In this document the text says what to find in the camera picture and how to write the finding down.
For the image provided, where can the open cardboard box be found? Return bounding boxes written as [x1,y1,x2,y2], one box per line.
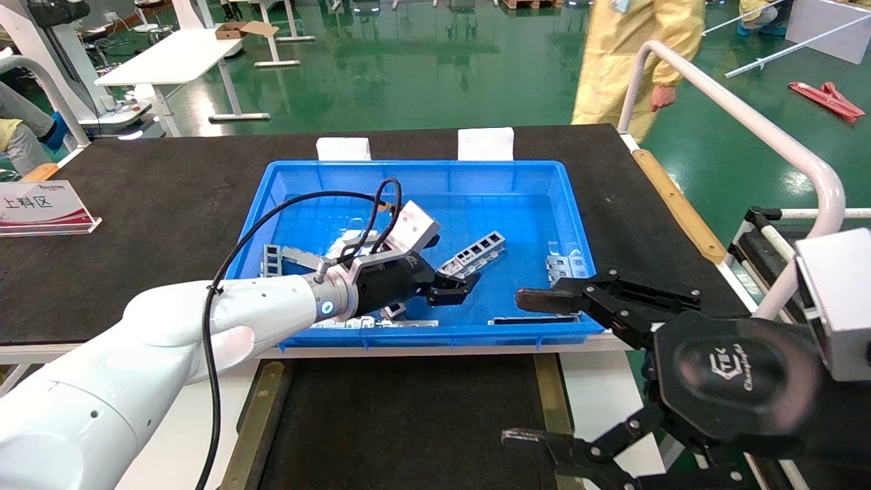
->
[216,20,280,40]

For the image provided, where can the red object on floor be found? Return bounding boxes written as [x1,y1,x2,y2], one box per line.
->
[789,82,866,124]

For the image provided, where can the crouching person blue shoe covers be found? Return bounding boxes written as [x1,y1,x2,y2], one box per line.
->
[738,0,793,36]

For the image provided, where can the white horizontal tube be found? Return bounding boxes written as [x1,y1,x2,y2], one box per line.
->
[776,208,871,220]

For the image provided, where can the long flat metal strip part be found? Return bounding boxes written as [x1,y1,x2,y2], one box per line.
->
[310,318,440,329]

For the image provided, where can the black container tray brass rims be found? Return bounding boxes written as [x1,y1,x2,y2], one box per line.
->
[218,353,579,490]

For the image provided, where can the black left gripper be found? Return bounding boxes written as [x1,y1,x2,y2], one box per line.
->
[354,248,481,317]

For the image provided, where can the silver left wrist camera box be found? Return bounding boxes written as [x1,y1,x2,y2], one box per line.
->
[389,201,441,254]

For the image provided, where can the grey solid metal bar part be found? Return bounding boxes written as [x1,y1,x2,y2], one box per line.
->
[281,246,327,270]

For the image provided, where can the small folded metal bracket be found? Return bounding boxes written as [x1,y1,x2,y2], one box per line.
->
[546,255,589,281]

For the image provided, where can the white table with T-legs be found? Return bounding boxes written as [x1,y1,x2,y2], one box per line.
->
[95,29,272,123]

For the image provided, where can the white curved tube railing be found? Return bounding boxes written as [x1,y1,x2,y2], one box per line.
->
[0,56,91,149]

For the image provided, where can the walking person in yellow coat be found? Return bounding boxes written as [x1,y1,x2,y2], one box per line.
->
[572,0,705,144]

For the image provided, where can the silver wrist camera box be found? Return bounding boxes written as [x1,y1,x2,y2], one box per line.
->
[794,228,871,382]
[389,201,441,254]

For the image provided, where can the acrylic sign with red print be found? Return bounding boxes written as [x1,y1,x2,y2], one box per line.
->
[0,180,103,237]

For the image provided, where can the long tan wooden bar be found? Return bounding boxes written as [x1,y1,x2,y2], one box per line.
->
[631,148,727,265]

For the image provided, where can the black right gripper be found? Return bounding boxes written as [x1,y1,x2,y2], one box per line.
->
[502,316,871,490]

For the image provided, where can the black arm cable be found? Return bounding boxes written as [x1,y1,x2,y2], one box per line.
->
[196,178,402,490]

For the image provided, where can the blue plastic bin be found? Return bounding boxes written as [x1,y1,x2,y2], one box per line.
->
[209,160,606,349]

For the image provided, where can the white board panel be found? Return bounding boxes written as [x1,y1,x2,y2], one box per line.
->
[786,0,871,65]

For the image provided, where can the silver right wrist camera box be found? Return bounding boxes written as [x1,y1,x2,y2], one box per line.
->
[794,228,871,382]

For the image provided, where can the white table legs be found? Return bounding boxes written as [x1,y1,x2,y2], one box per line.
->
[231,0,317,69]

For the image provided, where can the black cart frame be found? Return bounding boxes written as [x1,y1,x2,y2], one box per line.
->
[728,206,800,317]

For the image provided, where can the long white floor bar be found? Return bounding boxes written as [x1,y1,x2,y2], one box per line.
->
[701,0,793,38]
[725,14,871,79]

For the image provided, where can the dark thin metal strip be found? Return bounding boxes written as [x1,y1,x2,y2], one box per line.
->
[489,314,579,325]

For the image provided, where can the white robot with black head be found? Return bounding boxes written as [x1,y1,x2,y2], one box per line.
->
[0,0,164,140]

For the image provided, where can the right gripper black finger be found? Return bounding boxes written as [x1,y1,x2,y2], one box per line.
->
[515,269,702,351]

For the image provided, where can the white foam block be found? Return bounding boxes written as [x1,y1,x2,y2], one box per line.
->
[316,137,372,162]
[457,127,515,162]

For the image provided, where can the round stool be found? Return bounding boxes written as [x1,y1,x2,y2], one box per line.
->
[133,0,178,33]

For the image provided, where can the person with blue glove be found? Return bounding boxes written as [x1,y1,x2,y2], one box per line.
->
[0,82,69,178]

